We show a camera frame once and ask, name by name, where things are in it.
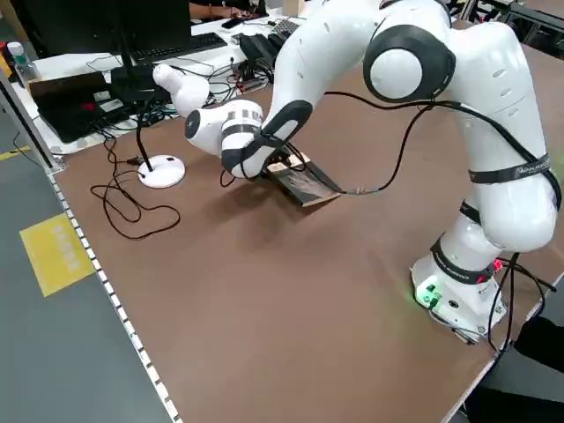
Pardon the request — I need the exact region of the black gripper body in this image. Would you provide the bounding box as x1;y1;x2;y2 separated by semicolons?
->
273;147;305;167

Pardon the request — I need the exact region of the dark book with hand cover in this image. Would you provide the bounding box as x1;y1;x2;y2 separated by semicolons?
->
262;152;344;209

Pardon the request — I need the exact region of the black finned power supply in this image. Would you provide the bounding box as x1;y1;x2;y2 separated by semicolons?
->
266;31;294;58
237;33;277;71

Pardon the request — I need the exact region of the white desk lamp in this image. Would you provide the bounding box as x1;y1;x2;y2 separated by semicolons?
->
130;63;212;189

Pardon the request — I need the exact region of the checkerboard plate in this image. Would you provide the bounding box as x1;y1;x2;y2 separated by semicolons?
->
267;16;306;39

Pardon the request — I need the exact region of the black keyboard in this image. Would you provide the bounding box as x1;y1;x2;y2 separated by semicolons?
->
130;32;229;63

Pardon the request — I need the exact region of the black flat box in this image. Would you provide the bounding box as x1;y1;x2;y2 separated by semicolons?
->
27;71;131;145

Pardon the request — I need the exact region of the black computer monitor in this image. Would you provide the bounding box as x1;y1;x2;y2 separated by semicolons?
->
30;0;194;105

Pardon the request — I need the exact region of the yellow floor sticker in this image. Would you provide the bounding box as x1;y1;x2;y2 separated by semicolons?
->
19;212;96;299

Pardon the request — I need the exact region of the clear water bottle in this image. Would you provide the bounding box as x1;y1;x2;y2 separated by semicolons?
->
5;41;37;85

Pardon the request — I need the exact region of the person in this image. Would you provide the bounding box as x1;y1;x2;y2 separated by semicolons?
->
513;315;564;375

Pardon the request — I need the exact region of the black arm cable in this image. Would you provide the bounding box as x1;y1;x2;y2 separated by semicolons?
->
219;90;564;353

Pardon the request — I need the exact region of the black lamp cable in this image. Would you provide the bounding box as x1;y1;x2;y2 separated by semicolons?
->
90;131;182;241

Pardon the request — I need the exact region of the aluminium corner post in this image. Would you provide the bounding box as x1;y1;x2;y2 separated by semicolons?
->
0;70;68;172

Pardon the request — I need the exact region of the black base cable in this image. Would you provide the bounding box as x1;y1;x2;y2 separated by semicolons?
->
449;255;557;353

